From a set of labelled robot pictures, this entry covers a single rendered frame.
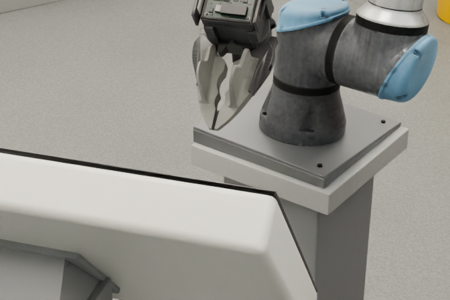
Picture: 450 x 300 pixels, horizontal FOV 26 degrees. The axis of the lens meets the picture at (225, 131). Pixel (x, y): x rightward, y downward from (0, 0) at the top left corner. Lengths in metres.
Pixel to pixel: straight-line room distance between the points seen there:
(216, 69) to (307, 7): 0.56
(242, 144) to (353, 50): 0.25
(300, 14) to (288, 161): 0.24
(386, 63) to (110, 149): 1.84
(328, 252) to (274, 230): 1.00
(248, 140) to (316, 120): 0.12
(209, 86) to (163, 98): 2.53
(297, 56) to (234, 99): 0.58
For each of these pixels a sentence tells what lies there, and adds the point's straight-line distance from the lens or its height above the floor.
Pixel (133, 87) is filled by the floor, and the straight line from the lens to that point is 3.67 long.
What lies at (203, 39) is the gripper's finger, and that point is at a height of 1.16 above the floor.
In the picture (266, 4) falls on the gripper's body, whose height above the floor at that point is 1.21.
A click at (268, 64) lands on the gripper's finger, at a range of 1.06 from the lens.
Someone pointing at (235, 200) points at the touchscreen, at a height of 1.19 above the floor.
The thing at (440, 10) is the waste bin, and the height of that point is 0.04.
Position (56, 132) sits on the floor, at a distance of 3.38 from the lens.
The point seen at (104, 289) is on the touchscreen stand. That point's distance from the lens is 0.94.
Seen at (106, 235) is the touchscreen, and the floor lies 1.15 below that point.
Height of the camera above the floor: 1.58
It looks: 28 degrees down
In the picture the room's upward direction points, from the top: straight up
